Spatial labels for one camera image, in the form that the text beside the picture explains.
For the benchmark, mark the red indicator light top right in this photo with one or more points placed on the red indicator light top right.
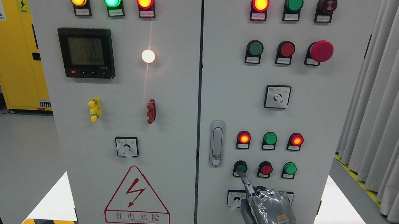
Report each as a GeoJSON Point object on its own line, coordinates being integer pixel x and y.
{"type": "Point", "coordinates": [258, 11]}

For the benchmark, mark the grey cabinet door handle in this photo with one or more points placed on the grey cabinet door handle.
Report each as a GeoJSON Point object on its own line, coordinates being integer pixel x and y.
{"type": "Point", "coordinates": [216, 142]}

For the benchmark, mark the green indicator light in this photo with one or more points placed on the green indicator light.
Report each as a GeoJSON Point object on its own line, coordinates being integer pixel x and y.
{"type": "Point", "coordinates": [115, 8]}
{"type": "Point", "coordinates": [292, 10]}

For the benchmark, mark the lower right red indicator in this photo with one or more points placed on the lower right red indicator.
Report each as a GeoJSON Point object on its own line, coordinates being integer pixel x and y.
{"type": "Point", "coordinates": [295, 141]}

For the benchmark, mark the yellow safety storage cabinet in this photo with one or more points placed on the yellow safety storage cabinet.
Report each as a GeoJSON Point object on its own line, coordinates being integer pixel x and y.
{"type": "Point", "coordinates": [22, 79]}

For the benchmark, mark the upper right rotary switch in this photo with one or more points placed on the upper right rotary switch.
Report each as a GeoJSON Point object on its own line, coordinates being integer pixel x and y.
{"type": "Point", "coordinates": [277, 96]}

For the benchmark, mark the black digital power meter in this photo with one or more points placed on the black digital power meter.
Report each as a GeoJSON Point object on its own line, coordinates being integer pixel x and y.
{"type": "Point", "coordinates": [87, 52]}

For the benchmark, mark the green indicator light top left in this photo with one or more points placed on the green indicator light top left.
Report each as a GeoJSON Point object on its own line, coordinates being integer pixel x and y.
{"type": "Point", "coordinates": [115, 8]}

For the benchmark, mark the grey electrical control cabinet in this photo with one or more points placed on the grey electrical control cabinet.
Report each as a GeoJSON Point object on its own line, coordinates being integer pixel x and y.
{"type": "Point", "coordinates": [199, 76]}

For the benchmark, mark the green start push button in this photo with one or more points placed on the green start push button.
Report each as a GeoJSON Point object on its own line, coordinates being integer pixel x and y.
{"type": "Point", "coordinates": [240, 165]}

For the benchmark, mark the red indicator light top left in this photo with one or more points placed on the red indicator light top left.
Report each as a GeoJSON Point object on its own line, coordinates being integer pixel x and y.
{"type": "Point", "coordinates": [146, 8]}

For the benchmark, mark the red terminal block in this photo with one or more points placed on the red terminal block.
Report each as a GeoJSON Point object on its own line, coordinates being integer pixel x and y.
{"type": "Point", "coordinates": [151, 114]}

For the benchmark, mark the left door rotary switch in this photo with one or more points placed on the left door rotary switch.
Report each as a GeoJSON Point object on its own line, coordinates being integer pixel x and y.
{"type": "Point", "coordinates": [127, 147]}

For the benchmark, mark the yellow terminal block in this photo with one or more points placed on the yellow terminal block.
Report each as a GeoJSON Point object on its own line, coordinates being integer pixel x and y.
{"type": "Point", "coordinates": [96, 111]}

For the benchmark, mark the black knob selector switch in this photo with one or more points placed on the black knob selector switch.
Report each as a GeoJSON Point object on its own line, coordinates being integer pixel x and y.
{"type": "Point", "coordinates": [290, 196]}

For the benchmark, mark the amber indicator light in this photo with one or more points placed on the amber indicator light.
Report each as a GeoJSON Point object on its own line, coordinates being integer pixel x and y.
{"type": "Point", "coordinates": [81, 7]}

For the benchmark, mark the red push button upper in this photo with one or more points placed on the red push button upper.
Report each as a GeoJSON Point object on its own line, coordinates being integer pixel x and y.
{"type": "Point", "coordinates": [285, 52]}

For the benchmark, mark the white lit indicator light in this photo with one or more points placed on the white lit indicator light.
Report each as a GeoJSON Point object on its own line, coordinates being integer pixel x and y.
{"type": "Point", "coordinates": [148, 56]}

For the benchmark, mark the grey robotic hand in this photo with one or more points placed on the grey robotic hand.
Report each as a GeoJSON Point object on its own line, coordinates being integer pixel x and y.
{"type": "Point", "coordinates": [263, 205]}

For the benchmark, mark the grey curtain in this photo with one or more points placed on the grey curtain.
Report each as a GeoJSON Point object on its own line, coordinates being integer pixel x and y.
{"type": "Point", "coordinates": [369, 143]}

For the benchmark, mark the red emergency stop button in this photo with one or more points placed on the red emergency stop button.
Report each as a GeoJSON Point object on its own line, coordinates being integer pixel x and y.
{"type": "Point", "coordinates": [318, 52]}

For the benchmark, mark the red electrical hazard sticker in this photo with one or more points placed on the red electrical hazard sticker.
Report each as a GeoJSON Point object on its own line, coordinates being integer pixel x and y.
{"type": "Point", "coordinates": [136, 202]}

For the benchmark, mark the lower white rotary switch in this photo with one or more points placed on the lower white rotary switch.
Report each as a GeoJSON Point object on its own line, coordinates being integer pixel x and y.
{"type": "Point", "coordinates": [234, 197]}

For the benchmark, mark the red push button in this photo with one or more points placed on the red push button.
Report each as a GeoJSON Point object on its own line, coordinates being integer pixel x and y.
{"type": "Point", "coordinates": [285, 52]}
{"type": "Point", "coordinates": [264, 170]}

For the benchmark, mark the lower left red indicator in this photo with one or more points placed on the lower left red indicator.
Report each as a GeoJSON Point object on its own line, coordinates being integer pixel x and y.
{"type": "Point", "coordinates": [243, 140]}

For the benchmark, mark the lower red push button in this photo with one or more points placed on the lower red push button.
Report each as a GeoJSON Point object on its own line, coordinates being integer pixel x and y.
{"type": "Point", "coordinates": [264, 170]}

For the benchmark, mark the lower right green button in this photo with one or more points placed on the lower right green button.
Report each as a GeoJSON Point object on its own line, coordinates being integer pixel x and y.
{"type": "Point", "coordinates": [289, 170]}

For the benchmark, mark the lower middle green indicator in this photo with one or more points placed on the lower middle green indicator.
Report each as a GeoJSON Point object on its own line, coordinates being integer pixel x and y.
{"type": "Point", "coordinates": [269, 141]}

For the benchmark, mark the green indicator light top right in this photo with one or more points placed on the green indicator light top right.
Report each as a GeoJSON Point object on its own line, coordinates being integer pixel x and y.
{"type": "Point", "coordinates": [292, 10]}

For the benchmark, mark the red indicator light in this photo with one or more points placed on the red indicator light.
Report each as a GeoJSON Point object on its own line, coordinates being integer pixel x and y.
{"type": "Point", "coordinates": [258, 11]}
{"type": "Point", "coordinates": [146, 8]}

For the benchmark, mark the green push button upper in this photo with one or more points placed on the green push button upper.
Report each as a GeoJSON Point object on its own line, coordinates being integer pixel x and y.
{"type": "Point", "coordinates": [253, 53]}

